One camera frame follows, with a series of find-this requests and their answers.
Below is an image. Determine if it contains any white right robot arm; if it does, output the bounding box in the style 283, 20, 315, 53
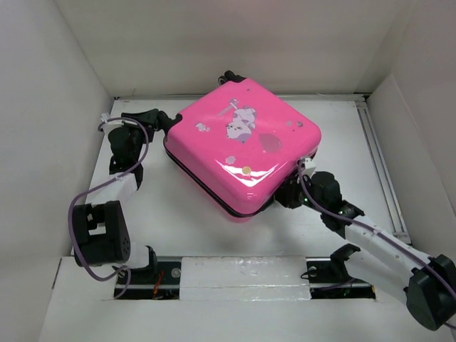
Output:
274, 170, 455, 331

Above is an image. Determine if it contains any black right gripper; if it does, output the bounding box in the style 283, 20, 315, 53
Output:
269, 173, 325, 213

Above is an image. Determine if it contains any pink suitcase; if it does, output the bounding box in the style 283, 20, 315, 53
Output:
162, 71, 322, 220

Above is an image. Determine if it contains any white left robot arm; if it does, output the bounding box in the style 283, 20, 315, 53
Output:
67, 109, 182, 281

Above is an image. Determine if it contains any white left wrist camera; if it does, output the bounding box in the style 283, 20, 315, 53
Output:
97, 113, 119, 135

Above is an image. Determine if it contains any aluminium rail right edge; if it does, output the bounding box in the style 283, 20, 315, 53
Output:
356, 94, 412, 246

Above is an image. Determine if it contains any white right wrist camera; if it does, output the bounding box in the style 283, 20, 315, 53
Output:
299, 157, 316, 177

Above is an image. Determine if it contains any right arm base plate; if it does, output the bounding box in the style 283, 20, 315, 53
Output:
301, 244, 376, 299

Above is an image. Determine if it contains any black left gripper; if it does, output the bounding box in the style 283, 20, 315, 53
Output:
122, 110, 160, 162

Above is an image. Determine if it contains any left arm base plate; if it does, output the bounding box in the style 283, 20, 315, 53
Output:
118, 259, 182, 301

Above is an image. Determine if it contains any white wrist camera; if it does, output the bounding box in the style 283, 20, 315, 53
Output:
299, 157, 316, 177
97, 113, 119, 135

